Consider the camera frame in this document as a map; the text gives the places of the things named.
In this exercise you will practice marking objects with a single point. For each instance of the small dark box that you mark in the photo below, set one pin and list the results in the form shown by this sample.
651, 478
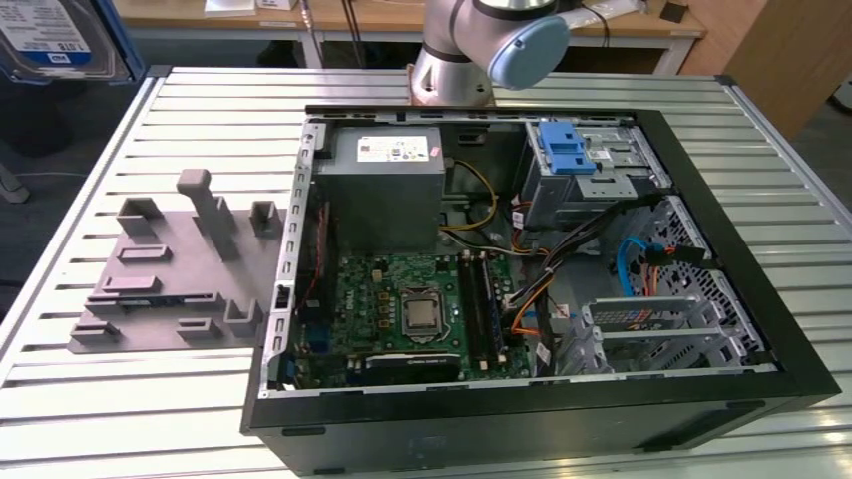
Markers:
674, 12

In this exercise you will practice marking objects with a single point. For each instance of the white box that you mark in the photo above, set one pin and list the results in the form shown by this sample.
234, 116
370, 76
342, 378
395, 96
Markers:
274, 4
230, 5

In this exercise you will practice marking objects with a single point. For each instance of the black chair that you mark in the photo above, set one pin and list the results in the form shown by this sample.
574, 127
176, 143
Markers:
40, 120

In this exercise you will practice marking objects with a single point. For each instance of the blue plastic drive latch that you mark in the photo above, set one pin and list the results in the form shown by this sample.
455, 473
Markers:
566, 149

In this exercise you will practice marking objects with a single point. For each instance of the hard disk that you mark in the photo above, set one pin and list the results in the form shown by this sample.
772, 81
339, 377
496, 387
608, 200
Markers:
54, 40

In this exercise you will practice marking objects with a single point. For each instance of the silver optical drive bay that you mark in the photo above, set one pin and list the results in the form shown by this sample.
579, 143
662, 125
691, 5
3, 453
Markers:
599, 187

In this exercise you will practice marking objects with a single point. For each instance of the green motherboard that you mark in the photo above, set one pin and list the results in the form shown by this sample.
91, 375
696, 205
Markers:
372, 299

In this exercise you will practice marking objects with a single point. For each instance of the wooden desk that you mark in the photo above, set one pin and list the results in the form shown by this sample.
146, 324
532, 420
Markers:
234, 22

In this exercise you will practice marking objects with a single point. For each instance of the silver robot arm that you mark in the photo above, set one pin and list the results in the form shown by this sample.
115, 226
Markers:
452, 50

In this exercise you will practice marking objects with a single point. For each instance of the RAM stick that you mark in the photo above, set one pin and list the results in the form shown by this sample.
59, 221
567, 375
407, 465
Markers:
494, 314

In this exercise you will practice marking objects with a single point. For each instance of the grey furniture foot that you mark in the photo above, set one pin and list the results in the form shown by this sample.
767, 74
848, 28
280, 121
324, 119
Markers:
14, 189

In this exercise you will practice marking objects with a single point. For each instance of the black graphics card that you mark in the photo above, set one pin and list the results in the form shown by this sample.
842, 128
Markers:
412, 366

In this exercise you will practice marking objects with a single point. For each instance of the grey parts rack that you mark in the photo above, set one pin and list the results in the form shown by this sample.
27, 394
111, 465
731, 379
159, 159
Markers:
174, 249

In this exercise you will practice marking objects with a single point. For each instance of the silver metal disk bay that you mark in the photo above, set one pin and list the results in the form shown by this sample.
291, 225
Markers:
666, 333

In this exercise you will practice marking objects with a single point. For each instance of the grey power supply unit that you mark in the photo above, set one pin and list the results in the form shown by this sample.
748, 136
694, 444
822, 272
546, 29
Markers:
379, 209

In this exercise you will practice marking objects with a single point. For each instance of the silver CPU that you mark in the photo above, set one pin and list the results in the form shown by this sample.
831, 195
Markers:
423, 318

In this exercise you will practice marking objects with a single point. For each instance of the black PC case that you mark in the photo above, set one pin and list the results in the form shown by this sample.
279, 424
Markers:
532, 434

